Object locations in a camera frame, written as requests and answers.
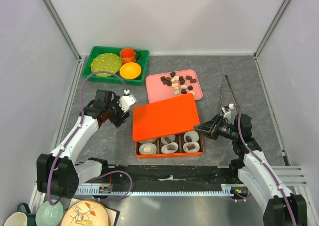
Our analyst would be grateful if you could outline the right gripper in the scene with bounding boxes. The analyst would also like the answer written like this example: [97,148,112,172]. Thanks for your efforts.
[193,113,238,140]

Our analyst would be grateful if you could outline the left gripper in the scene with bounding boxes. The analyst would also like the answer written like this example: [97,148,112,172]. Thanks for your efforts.
[105,96,132,128]

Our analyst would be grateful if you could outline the dark oval chocolate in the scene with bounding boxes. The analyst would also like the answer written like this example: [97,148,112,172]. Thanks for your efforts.
[185,136,192,142]

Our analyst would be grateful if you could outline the orange chocolate box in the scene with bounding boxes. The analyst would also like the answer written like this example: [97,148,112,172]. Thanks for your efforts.
[136,130,204,158]

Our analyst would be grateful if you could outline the orange box lid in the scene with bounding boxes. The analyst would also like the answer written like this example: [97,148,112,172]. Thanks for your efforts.
[132,93,200,141]

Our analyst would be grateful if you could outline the brown rectangular chocolate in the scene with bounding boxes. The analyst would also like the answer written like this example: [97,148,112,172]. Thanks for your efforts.
[167,144,175,150]

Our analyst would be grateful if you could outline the metal tongs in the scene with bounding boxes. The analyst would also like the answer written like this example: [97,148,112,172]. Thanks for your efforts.
[219,75,239,106]

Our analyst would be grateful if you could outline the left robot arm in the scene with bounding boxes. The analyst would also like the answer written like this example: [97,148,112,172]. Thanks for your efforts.
[36,90,137,199]

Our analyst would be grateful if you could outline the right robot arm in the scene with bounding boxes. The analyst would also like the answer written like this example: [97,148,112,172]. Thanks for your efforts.
[194,113,308,226]

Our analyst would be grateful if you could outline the white paper cup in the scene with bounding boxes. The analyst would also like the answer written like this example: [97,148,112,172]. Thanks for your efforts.
[139,143,157,155]
[161,142,178,154]
[183,130,199,142]
[140,138,157,144]
[160,135,175,145]
[183,142,200,153]

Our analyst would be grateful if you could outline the orange bowl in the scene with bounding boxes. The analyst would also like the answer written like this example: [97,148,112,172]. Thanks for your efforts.
[120,62,142,80]

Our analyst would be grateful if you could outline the pink tray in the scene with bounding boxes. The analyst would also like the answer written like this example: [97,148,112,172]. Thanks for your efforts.
[146,69,203,103]

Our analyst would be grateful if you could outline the green plastic bin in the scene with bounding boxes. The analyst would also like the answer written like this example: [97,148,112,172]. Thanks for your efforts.
[82,46,150,86]

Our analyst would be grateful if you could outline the green dotted plate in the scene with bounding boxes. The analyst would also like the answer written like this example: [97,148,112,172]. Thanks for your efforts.
[90,53,123,74]

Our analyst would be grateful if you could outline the orange mug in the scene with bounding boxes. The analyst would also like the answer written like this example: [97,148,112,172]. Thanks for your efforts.
[120,47,141,64]

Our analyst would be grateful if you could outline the painted bird plate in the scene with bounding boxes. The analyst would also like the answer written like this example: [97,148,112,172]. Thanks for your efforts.
[61,200,110,226]

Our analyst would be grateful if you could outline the celadon bowl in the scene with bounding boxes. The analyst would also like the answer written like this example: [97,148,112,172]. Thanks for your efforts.
[35,202,64,226]

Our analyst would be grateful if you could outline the white green mug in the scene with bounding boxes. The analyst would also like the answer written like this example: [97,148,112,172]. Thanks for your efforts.
[4,203,36,226]

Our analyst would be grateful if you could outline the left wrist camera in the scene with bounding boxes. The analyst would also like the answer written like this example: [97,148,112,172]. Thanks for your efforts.
[119,90,137,113]

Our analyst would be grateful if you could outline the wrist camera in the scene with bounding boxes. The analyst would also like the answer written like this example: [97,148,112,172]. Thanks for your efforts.
[221,104,236,122]
[119,90,137,113]

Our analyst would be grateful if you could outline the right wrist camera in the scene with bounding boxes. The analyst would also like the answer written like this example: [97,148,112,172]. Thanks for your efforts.
[221,104,236,122]

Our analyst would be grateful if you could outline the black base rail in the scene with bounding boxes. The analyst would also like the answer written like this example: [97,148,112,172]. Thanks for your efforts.
[77,165,243,196]

